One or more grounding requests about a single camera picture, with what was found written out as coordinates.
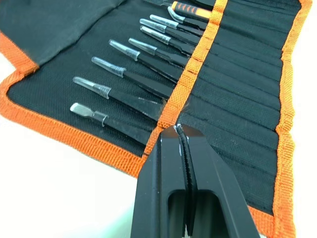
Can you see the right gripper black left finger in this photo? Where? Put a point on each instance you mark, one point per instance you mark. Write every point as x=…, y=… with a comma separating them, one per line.
x=156, y=173

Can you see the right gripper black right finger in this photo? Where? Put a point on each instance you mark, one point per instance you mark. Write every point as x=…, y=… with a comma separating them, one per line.
x=213, y=183

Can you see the black orange-trimmed tool roll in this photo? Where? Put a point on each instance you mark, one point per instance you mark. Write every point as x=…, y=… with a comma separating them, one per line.
x=235, y=99

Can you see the black flat tip pry tool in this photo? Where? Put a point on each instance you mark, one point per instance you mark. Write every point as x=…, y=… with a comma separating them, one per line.
x=81, y=109

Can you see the black curved tip tweezers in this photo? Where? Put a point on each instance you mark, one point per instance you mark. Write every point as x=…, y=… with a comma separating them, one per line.
x=173, y=17

